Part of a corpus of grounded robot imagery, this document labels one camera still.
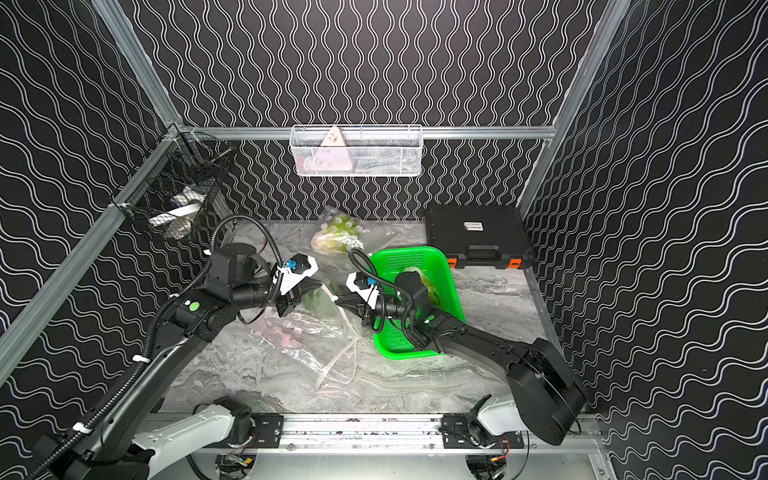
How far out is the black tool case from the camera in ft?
3.44

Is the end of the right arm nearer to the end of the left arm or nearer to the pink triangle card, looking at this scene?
the end of the left arm

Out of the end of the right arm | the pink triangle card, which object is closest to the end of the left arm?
the end of the right arm

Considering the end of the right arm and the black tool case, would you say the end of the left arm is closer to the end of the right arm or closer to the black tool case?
the end of the right arm
